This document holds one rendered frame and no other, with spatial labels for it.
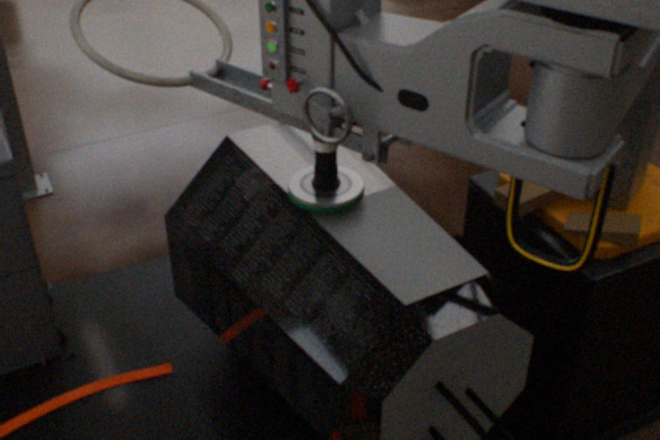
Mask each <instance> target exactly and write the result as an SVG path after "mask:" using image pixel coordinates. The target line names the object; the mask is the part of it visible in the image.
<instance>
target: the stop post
mask: <svg viewBox="0 0 660 440"><path fill-rule="evenodd" d="M0 112H1V116H2V120H3V124H4V128H5V132H6V136H7V140H8V143H9V147H10V151H11V154H12V157H13V159H14V163H15V167H16V171H17V175H18V179H19V183H20V187H21V191H22V195H23V199H24V200H27V199H31V198H36V197H40V196H44V195H48V194H53V191H52V188H51V185H50V183H49V180H48V177H47V175H46V173H43V174H39V175H35V174H34V170H33V166H32V162H31V158H30V153H29V149H28V142H27V137H26V133H25V129H24V125H23V121H22V116H21V112H20V108H19V104H18V99H17V95H16V92H15V88H14V84H13V79H12V75H11V71H10V67H9V62H8V58H7V54H6V50H5V46H4V41H3V37H2V33H1V29H0Z"/></svg>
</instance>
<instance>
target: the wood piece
mask: <svg viewBox="0 0 660 440"><path fill-rule="evenodd" d="M509 188H510V183H508V184H507V185H505V186H502V187H500V188H498V189H495V193H494V200H493V203H495V204H496V205H498V206H499V207H501V208H502V209H504V210H506V211H507V202H508V195H509ZM562 197H564V194H563V193H560V192H555V191H552V190H549V189H546V188H543V187H541V186H539V185H536V184H533V183H530V182H527V181H523V182H522V194H521V201H520V210H519V217H521V216H523V215H526V214H527V213H529V212H531V211H533V210H536V209H538V208H540V207H542V206H544V205H547V204H549V203H551V202H553V201H556V200H558V199H560V198H562Z"/></svg>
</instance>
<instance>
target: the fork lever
mask: <svg viewBox="0 0 660 440"><path fill-rule="evenodd" d="M215 64H217V65H218V66H219V67H220V73H219V74H218V75H216V76H215V77H213V78H211V77H208V76H206V75H203V74H200V73H198V72H195V71H189V74H190V76H191V77H192V79H193V85H191V87H193V88H196V89H198V90H201V91H203V92H206V93H209V94H211V95H214V96H216V97H219V98H221V99H224V100H226V101H229V102H231V103H234V104H236V105H239V106H241V107H244V108H246V109H248V110H250V111H253V112H256V113H258V114H261V115H263V116H266V117H268V118H271V119H273V120H276V121H278V122H281V123H283V124H286V125H288V126H291V127H293V128H296V129H298V130H301V131H304V132H306V133H309V134H311V135H312V132H311V131H310V130H309V129H308V127H307V125H306V124H305V122H304V121H301V120H298V119H295V118H293V117H290V116H287V115H284V114H281V113H279V112H276V111H274V110H273V108H272V89H270V88H269V89H268V90H263V89H261V88H260V86H259V83H260V81H261V80H262V79H269V78H267V77H264V76H263V75H262V74H260V73H258V72H255V71H252V70H249V69H247V68H244V67H241V66H238V65H236V64H233V63H230V62H227V61H225V60H222V59H219V58H216V59H215ZM269 80H270V81H271V79H269ZM343 131H344V128H342V127H337V128H336V129H334V130H332V131H331V137H332V138H335V137H338V136H339V135H341V134H342V133H343ZM381 136H382V137H385V138H384V139H383V140H381V141H380V162H382V163H385V164H386V163H387V162H388V153H389V145H391V144H392V143H393V142H395V141H396V142H398V143H401V144H404V145H406V146H410V145H411V142H410V141H409V140H406V139H403V138H400V137H395V136H392V135H389V134H386V133H383V132H381ZM361 142H362V135H360V134H357V133H355V132H351V134H350V136H349V137H348V138H347V139H346V140H345V141H344V142H341V143H338V145H340V146H343V147H344V148H347V149H350V150H352V151H355V152H357V153H360V154H361ZM361 158H362V159H363V160H364V161H365V162H371V161H373V154H372V153H371V152H370V151H369V150H364V151H363V152H362V157H361Z"/></svg>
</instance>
